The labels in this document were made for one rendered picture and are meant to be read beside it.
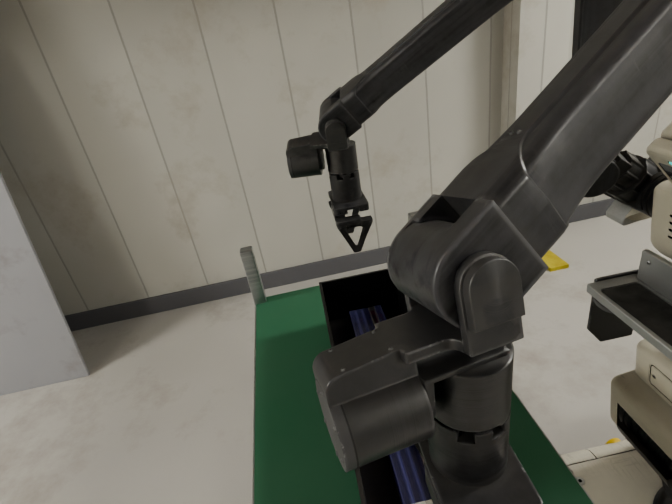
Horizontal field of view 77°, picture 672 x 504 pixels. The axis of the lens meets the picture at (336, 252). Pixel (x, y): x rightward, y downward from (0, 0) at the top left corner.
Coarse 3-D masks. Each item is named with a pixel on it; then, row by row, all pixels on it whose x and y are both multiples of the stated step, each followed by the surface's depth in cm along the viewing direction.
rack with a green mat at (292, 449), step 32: (256, 288) 105; (256, 320) 101; (288, 320) 99; (320, 320) 97; (256, 352) 91; (288, 352) 89; (320, 352) 88; (256, 384) 83; (288, 384) 81; (256, 416) 76; (288, 416) 75; (320, 416) 74; (512, 416) 68; (256, 448) 70; (288, 448) 69; (320, 448) 68; (512, 448) 63; (544, 448) 62; (256, 480) 65; (288, 480) 64; (320, 480) 63; (352, 480) 62; (544, 480) 58; (576, 480) 58
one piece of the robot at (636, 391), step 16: (656, 176) 76; (640, 192) 77; (656, 192) 72; (640, 208) 79; (656, 208) 73; (656, 224) 74; (656, 240) 76; (640, 352) 85; (656, 352) 82; (640, 368) 87; (656, 368) 82; (624, 384) 88; (640, 384) 86; (656, 384) 83; (624, 400) 87; (640, 400) 84; (656, 400) 83; (640, 416) 83; (656, 416) 80; (656, 432) 80
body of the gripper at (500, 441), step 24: (456, 432) 28; (480, 432) 27; (504, 432) 28; (432, 456) 31; (456, 456) 29; (480, 456) 28; (504, 456) 30; (432, 480) 31; (456, 480) 30; (480, 480) 29; (504, 480) 30; (528, 480) 30
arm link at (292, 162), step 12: (336, 120) 70; (336, 132) 71; (288, 144) 77; (300, 144) 76; (312, 144) 75; (324, 144) 75; (336, 144) 73; (288, 156) 77; (300, 156) 77; (312, 156) 77; (288, 168) 78; (300, 168) 78; (312, 168) 78
